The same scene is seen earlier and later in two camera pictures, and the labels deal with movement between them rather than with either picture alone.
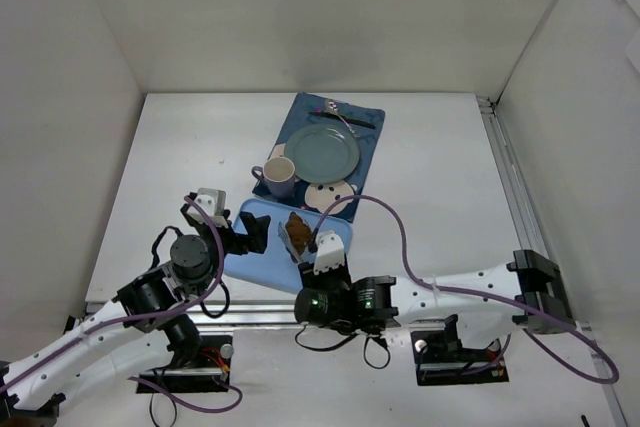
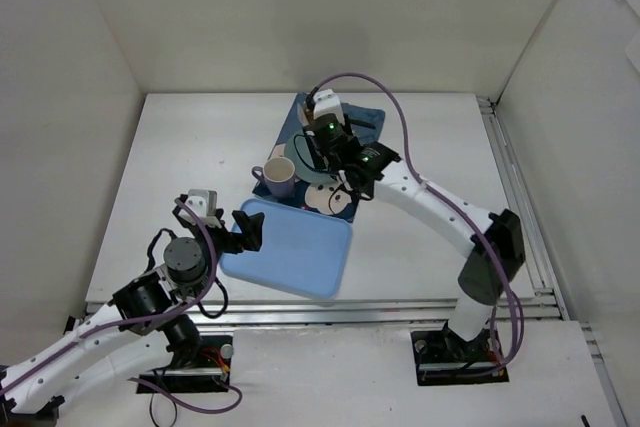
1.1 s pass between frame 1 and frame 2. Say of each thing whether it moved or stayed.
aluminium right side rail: stayed
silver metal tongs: moved
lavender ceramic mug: stayed
